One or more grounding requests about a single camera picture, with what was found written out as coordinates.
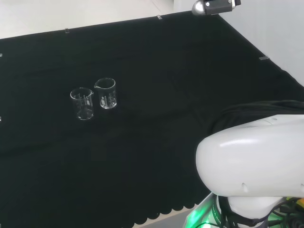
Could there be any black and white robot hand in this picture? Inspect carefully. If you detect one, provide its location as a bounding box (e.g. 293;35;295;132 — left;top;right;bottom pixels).
191;0;242;16

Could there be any clear beaker with white print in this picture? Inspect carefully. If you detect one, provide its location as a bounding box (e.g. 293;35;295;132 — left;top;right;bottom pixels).
94;77;117;110

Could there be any clear glass beaker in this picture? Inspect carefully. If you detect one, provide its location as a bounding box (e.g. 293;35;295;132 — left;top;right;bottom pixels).
69;87;95;121

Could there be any black bench cloth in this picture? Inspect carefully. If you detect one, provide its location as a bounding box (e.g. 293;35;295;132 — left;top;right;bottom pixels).
0;9;304;226

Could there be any yellow stop button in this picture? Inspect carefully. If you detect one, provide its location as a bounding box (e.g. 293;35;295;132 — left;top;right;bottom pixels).
288;197;304;209

